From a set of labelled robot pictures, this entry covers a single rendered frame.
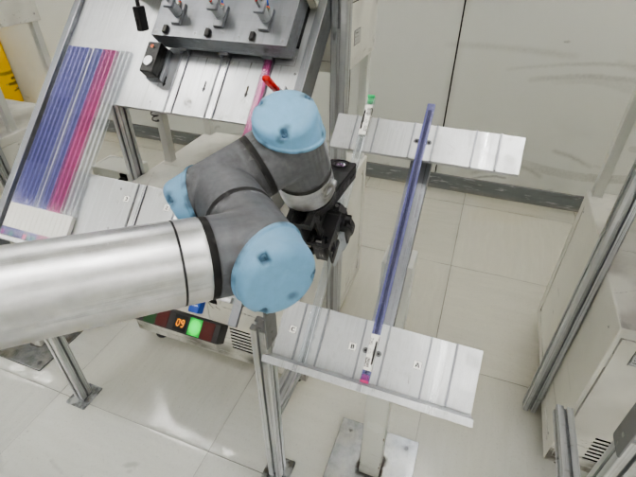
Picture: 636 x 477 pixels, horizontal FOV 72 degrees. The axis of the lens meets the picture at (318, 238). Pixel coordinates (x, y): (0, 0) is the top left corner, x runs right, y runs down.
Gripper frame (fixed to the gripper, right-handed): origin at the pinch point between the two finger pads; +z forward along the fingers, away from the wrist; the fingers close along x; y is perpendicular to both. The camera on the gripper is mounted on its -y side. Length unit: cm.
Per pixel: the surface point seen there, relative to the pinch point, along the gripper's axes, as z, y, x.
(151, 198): 6.5, -4.3, -45.3
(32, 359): 78, 38, -118
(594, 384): 51, -2, 60
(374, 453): 67, 29, 12
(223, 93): -1.3, -30.3, -35.6
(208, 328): 14.2, 18.2, -23.1
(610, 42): 86, -170, 70
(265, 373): 30.7, 21.4, -13.8
